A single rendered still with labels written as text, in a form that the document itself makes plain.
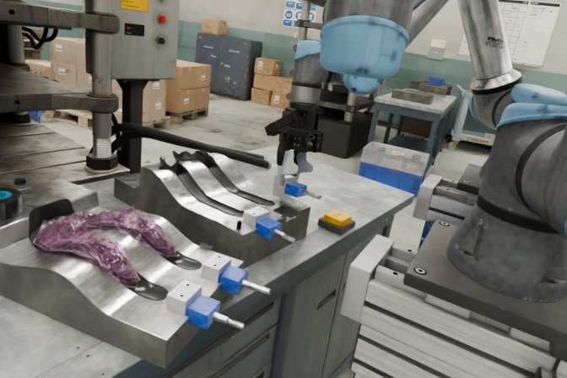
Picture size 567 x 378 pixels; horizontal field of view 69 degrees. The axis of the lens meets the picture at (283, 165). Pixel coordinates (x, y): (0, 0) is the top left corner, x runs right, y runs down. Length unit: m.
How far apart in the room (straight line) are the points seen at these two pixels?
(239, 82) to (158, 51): 6.28
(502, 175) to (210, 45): 7.87
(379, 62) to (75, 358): 0.62
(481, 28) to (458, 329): 0.73
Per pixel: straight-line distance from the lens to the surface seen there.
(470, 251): 0.62
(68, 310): 0.80
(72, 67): 5.31
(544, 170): 0.49
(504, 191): 0.58
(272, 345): 1.22
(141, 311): 0.74
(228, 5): 8.74
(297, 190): 1.04
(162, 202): 1.09
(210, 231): 0.97
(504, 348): 0.64
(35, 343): 0.80
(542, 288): 0.60
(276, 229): 0.92
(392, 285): 0.65
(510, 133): 0.57
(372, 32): 0.36
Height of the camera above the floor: 1.31
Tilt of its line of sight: 18 degrees down
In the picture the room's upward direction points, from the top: 8 degrees clockwise
